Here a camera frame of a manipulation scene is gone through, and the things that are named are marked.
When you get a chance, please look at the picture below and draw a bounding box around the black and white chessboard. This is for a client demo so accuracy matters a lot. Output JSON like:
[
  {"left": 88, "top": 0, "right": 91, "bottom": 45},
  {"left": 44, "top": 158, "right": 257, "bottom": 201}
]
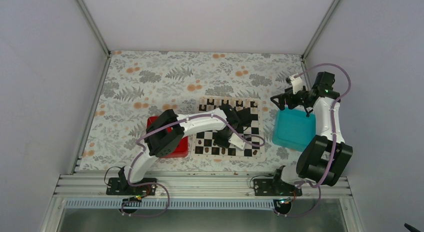
[{"left": 191, "top": 109, "right": 266, "bottom": 162}]

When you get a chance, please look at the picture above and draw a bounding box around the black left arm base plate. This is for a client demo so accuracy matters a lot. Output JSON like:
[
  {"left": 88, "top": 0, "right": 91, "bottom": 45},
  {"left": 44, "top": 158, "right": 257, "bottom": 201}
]
[{"left": 105, "top": 177, "right": 157, "bottom": 196}]

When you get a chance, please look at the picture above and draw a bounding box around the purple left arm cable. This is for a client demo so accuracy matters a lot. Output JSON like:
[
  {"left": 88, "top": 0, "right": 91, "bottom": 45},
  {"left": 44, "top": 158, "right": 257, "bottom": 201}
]
[{"left": 127, "top": 114, "right": 266, "bottom": 218}]

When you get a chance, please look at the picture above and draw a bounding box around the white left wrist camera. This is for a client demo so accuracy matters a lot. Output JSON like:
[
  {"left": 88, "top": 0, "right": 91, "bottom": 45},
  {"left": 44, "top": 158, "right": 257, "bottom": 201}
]
[{"left": 228, "top": 133, "right": 246, "bottom": 150}]

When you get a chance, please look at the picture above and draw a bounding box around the light wooden chess pieces row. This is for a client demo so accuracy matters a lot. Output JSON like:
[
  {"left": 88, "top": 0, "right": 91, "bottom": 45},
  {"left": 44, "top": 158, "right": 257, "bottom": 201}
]
[{"left": 197, "top": 96, "right": 262, "bottom": 114}]

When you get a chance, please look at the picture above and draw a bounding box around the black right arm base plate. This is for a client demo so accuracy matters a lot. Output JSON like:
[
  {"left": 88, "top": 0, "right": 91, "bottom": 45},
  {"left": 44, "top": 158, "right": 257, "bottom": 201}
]
[{"left": 251, "top": 178, "right": 303, "bottom": 196}]

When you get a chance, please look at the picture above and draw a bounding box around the red plastic tray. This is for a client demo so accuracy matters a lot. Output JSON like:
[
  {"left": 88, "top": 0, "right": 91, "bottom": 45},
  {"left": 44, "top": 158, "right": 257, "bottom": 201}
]
[{"left": 146, "top": 116, "right": 189, "bottom": 159}]

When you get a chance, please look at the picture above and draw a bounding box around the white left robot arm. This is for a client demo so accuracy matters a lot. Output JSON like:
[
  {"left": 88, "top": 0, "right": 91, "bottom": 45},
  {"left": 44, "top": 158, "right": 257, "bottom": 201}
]
[{"left": 118, "top": 104, "right": 260, "bottom": 194}]

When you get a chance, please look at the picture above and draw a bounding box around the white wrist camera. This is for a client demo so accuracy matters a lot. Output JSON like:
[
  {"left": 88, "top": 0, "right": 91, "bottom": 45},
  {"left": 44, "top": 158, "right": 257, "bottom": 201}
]
[
  {"left": 228, "top": 133, "right": 246, "bottom": 150},
  {"left": 286, "top": 74, "right": 304, "bottom": 95}
]

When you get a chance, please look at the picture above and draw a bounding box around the teal plastic tray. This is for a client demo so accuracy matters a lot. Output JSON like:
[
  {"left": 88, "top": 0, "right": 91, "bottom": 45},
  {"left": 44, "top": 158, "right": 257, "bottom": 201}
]
[{"left": 272, "top": 108, "right": 316, "bottom": 152}]

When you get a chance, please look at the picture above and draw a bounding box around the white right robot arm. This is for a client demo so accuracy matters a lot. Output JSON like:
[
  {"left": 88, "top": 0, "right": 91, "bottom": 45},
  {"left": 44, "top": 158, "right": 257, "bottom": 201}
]
[{"left": 270, "top": 72, "right": 353, "bottom": 195}]

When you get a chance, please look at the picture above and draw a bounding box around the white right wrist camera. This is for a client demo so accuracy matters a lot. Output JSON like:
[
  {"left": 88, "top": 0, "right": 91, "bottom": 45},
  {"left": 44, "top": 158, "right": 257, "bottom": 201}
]
[{"left": 286, "top": 74, "right": 304, "bottom": 95}]

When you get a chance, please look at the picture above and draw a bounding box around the aluminium mounting rail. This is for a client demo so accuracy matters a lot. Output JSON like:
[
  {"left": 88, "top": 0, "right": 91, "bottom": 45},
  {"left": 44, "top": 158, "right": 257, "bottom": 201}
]
[{"left": 53, "top": 171, "right": 352, "bottom": 210}]

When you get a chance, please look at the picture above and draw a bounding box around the floral patterned table mat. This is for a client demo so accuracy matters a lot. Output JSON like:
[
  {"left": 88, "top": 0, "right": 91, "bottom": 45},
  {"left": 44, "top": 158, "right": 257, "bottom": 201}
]
[{"left": 79, "top": 51, "right": 303, "bottom": 172}]

